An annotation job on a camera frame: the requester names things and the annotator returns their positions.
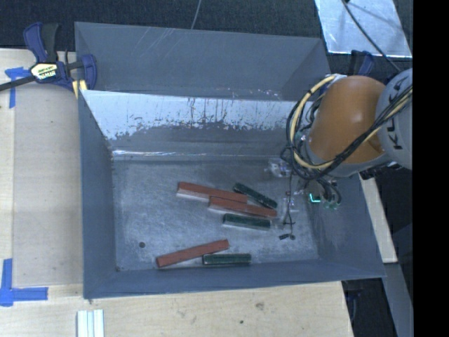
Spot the red-brown flat block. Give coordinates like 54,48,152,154
175,181,250,204
207,195,279,219
154,238,231,270

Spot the grey metal bin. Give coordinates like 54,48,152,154
73,21,387,300

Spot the pale wood flat board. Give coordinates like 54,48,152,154
11,81,85,289

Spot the dark green flat block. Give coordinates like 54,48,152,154
232,182,279,210
201,252,253,267
221,212,273,232

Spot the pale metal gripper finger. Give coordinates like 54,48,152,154
277,189,304,230
267,157,295,180

